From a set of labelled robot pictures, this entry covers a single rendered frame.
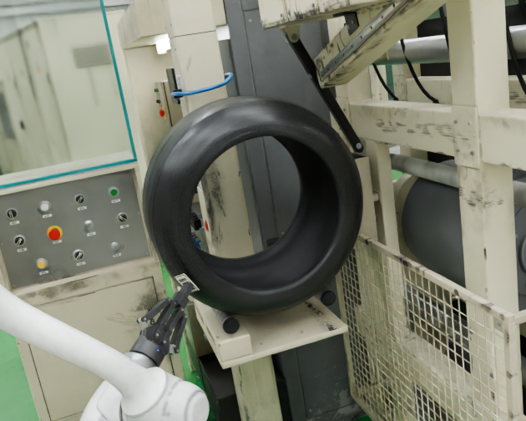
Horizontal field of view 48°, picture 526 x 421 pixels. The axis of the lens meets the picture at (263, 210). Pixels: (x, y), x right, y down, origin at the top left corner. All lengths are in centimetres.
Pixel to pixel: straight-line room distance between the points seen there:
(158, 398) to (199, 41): 107
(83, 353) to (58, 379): 124
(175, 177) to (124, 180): 78
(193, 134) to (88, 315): 103
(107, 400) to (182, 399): 19
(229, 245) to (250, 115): 58
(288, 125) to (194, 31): 49
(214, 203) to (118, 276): 54
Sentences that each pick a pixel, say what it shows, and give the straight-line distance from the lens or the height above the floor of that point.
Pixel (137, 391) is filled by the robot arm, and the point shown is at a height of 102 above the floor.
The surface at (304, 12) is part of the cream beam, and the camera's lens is 150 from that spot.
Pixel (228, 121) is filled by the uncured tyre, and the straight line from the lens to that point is 142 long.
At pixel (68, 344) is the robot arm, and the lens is 112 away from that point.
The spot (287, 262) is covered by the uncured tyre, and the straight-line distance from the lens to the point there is 181.
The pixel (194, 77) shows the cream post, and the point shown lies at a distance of 180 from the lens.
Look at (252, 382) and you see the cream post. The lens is 210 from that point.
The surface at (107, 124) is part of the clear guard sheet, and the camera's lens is 213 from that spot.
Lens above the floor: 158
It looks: 15 degrees down
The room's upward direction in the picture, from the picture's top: 9 degrees counter-clockwise
